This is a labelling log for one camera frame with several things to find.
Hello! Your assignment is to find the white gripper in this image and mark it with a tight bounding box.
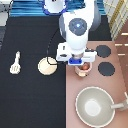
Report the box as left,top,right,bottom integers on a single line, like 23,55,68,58
56,44,97,65

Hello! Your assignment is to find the round wooden plate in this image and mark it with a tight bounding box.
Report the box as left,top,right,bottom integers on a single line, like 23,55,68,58
38,57,57,75

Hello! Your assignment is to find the small terracotta pot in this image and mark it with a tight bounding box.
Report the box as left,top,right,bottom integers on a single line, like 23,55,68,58
75,62,92,77

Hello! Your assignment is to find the wooden spatula tool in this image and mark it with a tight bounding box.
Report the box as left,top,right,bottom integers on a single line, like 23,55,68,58
10,51,21,74

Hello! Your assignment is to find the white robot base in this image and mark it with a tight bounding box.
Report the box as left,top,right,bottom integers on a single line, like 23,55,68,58
43,0,66,15

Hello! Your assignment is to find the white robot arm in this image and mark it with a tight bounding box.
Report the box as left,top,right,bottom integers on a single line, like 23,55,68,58
56,0,98,66

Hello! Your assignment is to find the black burner rear right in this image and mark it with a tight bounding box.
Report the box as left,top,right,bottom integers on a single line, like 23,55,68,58
96,45,111,58

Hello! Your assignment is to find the black burner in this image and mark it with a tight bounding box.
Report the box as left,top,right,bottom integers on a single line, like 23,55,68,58
98,62,115,76
96,45,111,58

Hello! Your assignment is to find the black burner front right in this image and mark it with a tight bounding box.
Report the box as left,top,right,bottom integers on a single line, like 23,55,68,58
98,62,115,76

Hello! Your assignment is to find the pink stove board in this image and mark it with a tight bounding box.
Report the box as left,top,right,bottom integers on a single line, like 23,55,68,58
66,41,126,128

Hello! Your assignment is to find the large grey pan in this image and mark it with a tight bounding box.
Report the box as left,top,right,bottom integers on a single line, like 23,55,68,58
75,87,128,128

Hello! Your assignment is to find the blue striped cloth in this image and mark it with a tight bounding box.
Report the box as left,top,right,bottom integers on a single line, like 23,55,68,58
9,0,73,18

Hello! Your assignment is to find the wooden slatted furniture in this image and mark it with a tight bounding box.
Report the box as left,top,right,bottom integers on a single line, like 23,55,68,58
103,0,128,40

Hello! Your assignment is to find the black cable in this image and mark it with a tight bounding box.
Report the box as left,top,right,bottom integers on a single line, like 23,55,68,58
45,14,71,67

